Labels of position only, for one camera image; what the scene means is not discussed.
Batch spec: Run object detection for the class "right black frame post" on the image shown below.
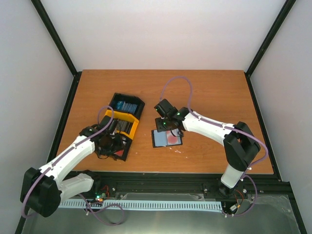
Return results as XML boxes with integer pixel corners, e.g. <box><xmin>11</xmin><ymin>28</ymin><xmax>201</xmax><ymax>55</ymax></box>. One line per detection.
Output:
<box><xmin>245</xmin><ymin>0</ymin><xmax>297</xmax><ymax>76</ymax></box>

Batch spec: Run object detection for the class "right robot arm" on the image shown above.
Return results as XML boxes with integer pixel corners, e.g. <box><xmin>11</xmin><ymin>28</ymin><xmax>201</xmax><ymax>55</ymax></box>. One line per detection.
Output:
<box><xmin>154</xmin><ymin>99</ymin><xmax>260</xmax><ymax>189</ymax></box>

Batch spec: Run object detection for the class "left black frame post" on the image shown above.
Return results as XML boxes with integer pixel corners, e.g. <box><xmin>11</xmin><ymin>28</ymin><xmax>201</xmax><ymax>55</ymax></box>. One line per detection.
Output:
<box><xmin>31</xmin><ymin>0</ymin><xmax>78</xmax><ymax>78</ymax></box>

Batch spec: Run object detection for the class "black frame post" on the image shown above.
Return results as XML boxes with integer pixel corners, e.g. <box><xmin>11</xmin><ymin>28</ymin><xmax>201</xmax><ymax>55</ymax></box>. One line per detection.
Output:
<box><xmin>31</xmin><ymin>0</ymin><xmax>78</xmax><ymax>78</ymax></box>
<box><xmin>245</xmin><ymin>0</ymin><xmax>297</xmax><ymax>76</ymax></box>

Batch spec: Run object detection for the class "right black card bin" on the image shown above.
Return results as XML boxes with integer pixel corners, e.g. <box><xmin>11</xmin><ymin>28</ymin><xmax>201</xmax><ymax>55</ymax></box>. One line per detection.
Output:
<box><xmin>109</xmin><ymin>93</ymin><xmax>145</xmax><ymax>120</ymax></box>

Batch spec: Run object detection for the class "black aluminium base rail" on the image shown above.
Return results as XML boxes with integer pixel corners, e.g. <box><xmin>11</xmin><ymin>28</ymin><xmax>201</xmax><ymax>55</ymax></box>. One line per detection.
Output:
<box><xmin>96</xmin><ymin>172</ymin><xmax>294</xmax><ymax>201</ymax></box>

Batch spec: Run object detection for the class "small electronics board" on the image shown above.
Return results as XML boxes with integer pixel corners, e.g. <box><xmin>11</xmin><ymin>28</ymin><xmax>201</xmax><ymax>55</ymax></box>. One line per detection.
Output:
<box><xmin>95</xmin><ymin>185</ymin><xmax>110</xmax><ymax>202</ymax></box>

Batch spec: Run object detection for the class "black card bin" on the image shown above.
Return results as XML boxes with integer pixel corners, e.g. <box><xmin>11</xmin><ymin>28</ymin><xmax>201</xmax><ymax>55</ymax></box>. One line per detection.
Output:
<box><xmin>109</xmin><ymin>93</ymin><xmax>145</xmax><ymax>120</ymax></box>
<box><xmin>107</xmin><ymin>136</ymin><xmax>133</xmax><ymax>161</ymax></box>

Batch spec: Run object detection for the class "left black card bin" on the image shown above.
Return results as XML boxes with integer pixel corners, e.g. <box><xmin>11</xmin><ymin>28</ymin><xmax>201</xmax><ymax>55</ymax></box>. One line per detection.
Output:
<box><xmin>107</xmin><ymin>136</ymin><xmax>133</xmax><ymax>161</ymax></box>

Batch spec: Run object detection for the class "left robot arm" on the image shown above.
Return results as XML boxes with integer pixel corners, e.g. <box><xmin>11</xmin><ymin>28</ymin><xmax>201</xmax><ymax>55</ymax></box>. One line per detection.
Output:
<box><xmin>20</xmin><ymin>117</ymin><xmax>113</xmax><ymax>217</ymax></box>

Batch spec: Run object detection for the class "red white card stack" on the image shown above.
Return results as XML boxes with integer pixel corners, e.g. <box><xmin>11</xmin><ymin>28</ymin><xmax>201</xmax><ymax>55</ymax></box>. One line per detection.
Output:
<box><xmin>113</xmin><ymin>141</ymin><xmax>127</xmax><ymax>157</ymax></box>

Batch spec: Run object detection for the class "blue card stack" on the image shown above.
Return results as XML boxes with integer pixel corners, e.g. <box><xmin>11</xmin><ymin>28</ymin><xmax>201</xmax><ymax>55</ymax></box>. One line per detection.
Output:
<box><xmin>115</xmin><ymin>100</ymin><xmax>137</xmax><ymax>114</ymax></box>

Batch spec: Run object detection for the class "black card holder wallet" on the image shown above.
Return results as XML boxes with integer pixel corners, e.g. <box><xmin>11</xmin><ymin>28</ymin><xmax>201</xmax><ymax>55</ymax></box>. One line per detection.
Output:
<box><xmin>152</xmin><ymin>130</ymin><xmax>183</xmax><ymax>148</ymax></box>

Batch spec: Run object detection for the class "dark grey card stack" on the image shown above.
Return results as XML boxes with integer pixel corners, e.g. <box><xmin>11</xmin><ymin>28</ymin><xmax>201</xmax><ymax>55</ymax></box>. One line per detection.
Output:
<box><xmin>112</xmin><ymin>119</ymin><xmax>133</xmax><ymax>134</ymax></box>

